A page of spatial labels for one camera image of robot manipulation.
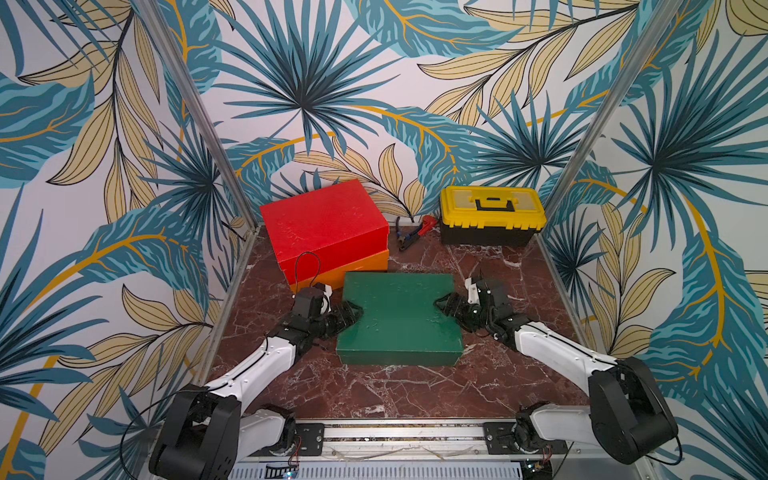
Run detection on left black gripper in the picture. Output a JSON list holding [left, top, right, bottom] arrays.
[[311, 299, 365, 342]]

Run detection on green shoebox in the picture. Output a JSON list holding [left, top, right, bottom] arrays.
[[336, 272, 464, 366]]

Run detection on red shoebox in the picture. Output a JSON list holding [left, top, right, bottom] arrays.
[[260, 180, 390, 286]]

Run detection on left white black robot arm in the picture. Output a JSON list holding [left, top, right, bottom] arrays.
[[148, 284, 363, 479]]

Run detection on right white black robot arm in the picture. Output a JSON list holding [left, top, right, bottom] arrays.
[[434, 277, 679, 465]]

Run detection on orange shoebox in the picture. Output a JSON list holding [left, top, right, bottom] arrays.
[[290, 249, 389, 293]]

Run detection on yellow black toolbox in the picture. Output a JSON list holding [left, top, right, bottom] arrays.
[[440, 186, 547, 248]]

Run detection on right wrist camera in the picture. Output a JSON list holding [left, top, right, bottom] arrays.
[[464, 277, 480, 305]]

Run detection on red handled pliers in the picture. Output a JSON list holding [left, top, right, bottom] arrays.
[[395, 215, 438, 252]]

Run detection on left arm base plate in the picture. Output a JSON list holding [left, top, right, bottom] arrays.
[[248, 423, 325, 458]]

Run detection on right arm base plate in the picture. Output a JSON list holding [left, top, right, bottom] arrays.
[[482, 421, 568, 455]]

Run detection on aluminium front rail frame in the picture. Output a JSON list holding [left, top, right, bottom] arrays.
[[137, 417, 661, 480]]

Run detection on right aluminium corner post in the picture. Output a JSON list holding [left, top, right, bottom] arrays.
[[539, 0, 685, 224]]

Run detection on aluminium corner post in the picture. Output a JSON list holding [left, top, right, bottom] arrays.
[[539, 0, 685, 224], [133, 0, 260, 228]]

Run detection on left aluminium corner post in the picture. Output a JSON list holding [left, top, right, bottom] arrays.
[[133, 0, 260, 228]]

